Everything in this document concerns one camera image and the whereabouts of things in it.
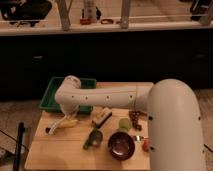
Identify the orange tomato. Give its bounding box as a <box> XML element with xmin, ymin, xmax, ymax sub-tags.
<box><xmin>142</xmin><ymin>139</ymin><xmax>150</xmax><ymax>152</ymax></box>

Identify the metal scoop green handle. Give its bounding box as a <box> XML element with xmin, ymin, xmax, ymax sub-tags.
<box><xmin>83</xmin><ymin>129</ymin><xmax>103</xmax><ymax>150</ymax></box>

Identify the white bottle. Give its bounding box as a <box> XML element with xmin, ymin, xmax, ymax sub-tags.
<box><xmin>83</xmin><ymin>0</ymin><xmax>97</xmax><ymax>23</ymax></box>

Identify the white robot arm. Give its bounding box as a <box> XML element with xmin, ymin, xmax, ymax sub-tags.
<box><xmin>55</xmin><ymin>76</ymin><xmax>207</xmax><ymax>171</ymax></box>

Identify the dark purple bowl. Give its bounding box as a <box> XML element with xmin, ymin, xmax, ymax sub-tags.
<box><xmin>108</xmin><ymin>132</ymin><xmax>135</xmax><ymax>161</ymax></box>

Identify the yellow corn cob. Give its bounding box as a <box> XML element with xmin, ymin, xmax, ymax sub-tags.
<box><xmin>57</xmin><ymin>119</ymin><xmax>78</xmax><ymax>129</ymax></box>

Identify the black bag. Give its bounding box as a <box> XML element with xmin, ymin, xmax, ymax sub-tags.
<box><xmin>0</xmin><ymin>0</ymin><xmax>52</xmax><ymax>27</ymax></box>

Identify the wooden board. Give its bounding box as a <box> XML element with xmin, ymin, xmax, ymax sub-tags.
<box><xmin>25</xmin><ymin>82</ymin><xmax>152</xmax><ymax>171</ymax></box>

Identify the bunch of dark grapes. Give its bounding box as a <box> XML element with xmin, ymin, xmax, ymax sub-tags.
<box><xmin>129</xmin><ymin>111</ymin><xmax>142</xmax><ymax>131</ymax></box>

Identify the green plastic tray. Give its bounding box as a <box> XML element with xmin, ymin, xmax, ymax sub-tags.
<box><xmin>40</xmin><ymin>77</ymin><xmax>96</xmax><ymax>113</ymax></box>

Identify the black pole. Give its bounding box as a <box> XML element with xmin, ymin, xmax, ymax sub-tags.
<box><xmin>13</xmin><ymin>122</ymin><xmax>25</xmax><ymax>171</ymax></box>

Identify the green apple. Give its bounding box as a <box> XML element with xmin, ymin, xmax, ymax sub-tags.
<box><xmin>119</xmin><ymin>118</ymin><xmax>132</xmax><ymax>132</ymax></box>

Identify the orange ring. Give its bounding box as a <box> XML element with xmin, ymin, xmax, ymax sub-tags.
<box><xmin>100</xmin><ymin>18</ymin><xmax>115</xmax><ymax>25</ymax></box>

